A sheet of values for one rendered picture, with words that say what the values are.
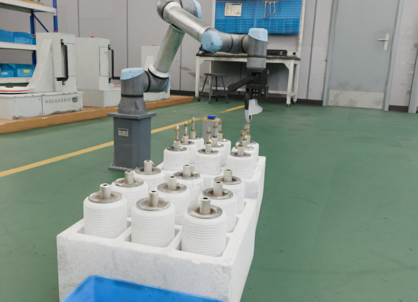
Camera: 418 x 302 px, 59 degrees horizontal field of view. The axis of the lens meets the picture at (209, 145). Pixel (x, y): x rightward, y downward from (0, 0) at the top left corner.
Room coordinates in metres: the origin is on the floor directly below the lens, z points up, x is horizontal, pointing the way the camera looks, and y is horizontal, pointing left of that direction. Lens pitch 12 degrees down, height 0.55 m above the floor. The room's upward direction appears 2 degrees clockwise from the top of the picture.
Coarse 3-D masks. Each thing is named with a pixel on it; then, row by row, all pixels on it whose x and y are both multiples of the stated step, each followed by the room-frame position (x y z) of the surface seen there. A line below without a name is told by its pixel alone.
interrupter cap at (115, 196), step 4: (96, 192) 0.82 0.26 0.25; (112, 192) 0.82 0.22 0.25; (116, 192) 0.83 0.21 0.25; (88, 196) 0.79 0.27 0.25; (92, 196) 0.80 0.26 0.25; (96, 196) 0.80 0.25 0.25; (112, 196) 0.81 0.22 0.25; (116, 196) 0.80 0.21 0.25; (120, 196) 0.80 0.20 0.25; (88, 200) 0.78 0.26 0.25; (92, 200) 0.77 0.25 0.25; (96, 200) 0.77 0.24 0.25; (100, 200) 0.77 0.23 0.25; (104, 200) 0.77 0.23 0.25; (108, 200) 0.78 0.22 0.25; (112, 200) 0.78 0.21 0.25; (116, 200) 0.78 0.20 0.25
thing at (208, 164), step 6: (198, 156) 1.27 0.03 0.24; (204, 156) 1.26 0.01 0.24; (210, 156) 1.26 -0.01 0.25; (216, 156) 1.27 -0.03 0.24; (198, 162) 1.27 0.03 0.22; (204, 162) 1.26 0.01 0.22; (210, 162) 1.26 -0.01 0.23; (216, 162) 1.27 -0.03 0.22; (198, 168) 1.27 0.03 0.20; (204, 168) 1.26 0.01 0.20; (210, 168) 1.26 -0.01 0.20; (216, 168) 1.27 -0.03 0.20; (210, 174) 1.26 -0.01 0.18; (216, 174) 1.28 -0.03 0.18
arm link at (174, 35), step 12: (180, 0) 1.76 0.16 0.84; (192, 0) 1.82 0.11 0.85; (192, 12) 1.80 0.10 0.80; (168, 36) 1.87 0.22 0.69; (180, 36) 1.87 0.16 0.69; (168, 48) 1.89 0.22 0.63; (156, 60) 1.94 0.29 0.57; (168, 60) 1.92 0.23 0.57; (156, 72) 1.94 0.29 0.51; (168, 72) 1.99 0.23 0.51; (156, 84) 1.96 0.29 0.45; (168, 84) 2.01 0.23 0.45
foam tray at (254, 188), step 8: (264, 160) 1.51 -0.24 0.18; (160, 168) 1.31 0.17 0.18; (192, 168) 1.33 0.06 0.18; (224, 168) 1.35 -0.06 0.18; (256, 168) 1.37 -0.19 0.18; (264, 168) 1.55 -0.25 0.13; (168, 176) 1.26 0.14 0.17; (208, 176) 1.24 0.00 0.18; (216, 176) 1.24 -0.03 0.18; (256, 176) 1.26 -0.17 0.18; (208, 184) 1.23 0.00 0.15; (248, 184) 1.20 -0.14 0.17; (256, 184) 1.19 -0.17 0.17; (248, 192) 1.20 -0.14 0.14; (256, 192) 1.19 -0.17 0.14; (256, 216) 1.20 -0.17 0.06; (256, 224) 1.24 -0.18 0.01
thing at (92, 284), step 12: (96, 276) 0.69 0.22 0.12; (84, 288) 0.67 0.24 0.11; (96, 288) 0.69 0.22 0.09; (108, 288) 0.68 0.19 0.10; (120, 288) 0.67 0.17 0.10; (132, 288) 0.67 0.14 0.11; (144, 288) 0.66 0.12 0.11; (156, 288) 0.66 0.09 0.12; (72, 300) 0.63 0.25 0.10; (84, 300) 0.66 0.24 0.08; (96, 300) 0.69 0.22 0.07; (108, 300) 0.68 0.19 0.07; (120, 300) 0.67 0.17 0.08; (132, 300) 0.67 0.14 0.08; (144, 300) 0.66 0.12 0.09; (156, 300) 0.66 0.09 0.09; (168, 300) 0.65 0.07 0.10; (180, 300) 0.64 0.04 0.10; (192, 300) 0.64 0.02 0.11; (204, 300) 0.63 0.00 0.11; (216, 300) 0.63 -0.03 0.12
